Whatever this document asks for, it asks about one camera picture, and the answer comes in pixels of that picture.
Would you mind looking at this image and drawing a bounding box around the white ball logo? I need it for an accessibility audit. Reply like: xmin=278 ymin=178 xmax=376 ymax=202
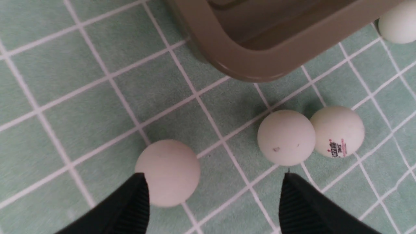
xmin=378 ymin=0 xmax=416 ymax=44

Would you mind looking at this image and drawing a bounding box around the plain white ball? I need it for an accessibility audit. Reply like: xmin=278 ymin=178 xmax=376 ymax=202
xmin=257 ymin=110 xmax=316 ymax=166

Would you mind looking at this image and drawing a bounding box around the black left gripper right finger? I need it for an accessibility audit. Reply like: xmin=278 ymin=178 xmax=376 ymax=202
xmin=279 ymin=172 xmax=378 ymax=234

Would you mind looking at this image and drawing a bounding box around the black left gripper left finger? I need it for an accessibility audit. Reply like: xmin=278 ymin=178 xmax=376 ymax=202
xmin=57 ymin=172 xmax=150 ymax=234

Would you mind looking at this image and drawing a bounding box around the olive green plastic bin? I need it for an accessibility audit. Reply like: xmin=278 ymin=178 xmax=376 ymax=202
xmin=166 ymin=0 xmax=401 ymax=83

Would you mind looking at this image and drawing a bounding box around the white ball with logo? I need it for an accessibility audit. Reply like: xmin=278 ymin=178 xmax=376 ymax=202
xmin=310 ymin=106 xmax=365 ymax=158

